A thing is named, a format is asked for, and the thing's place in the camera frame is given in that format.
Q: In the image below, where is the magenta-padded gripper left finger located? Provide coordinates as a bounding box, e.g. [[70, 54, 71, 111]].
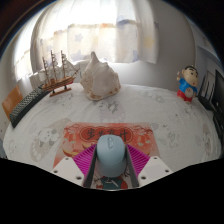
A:
[[51, 143, 98, 190]]

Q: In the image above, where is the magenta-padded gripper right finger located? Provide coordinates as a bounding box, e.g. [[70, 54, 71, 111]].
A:
[[124, 143, 174, 189]]

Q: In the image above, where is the cartoon boy figurine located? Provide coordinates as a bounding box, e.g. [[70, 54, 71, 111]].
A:
[[176, 65, 200, 104]]

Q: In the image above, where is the large white conch shell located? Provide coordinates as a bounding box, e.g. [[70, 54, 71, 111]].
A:
[[80, 51, 122, 102]]

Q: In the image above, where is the white star-print curtain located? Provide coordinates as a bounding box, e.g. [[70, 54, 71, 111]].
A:
[[13, 0, 161, 82]]

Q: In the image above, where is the wooden sailing ship model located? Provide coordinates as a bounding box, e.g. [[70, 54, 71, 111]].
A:
[[40, 49, 81, 98]]

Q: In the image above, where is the white printed tablecloth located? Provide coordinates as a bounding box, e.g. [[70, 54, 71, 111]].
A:
[[1, 82, 223, 192]]

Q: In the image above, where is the light blue computer mouse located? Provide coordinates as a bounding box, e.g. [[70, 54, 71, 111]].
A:
[[95, 134, 128, 179]]

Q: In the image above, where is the dark computer keyboard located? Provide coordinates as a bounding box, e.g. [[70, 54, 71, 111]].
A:
[[8, 87, 51, 129]]

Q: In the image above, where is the black computer monitor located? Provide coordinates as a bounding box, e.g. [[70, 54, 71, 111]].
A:
[[209, 69, 224, 135]]

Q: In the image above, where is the red printed mouse pad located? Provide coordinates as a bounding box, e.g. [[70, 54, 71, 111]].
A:
[[53, 121, 161, 191]]

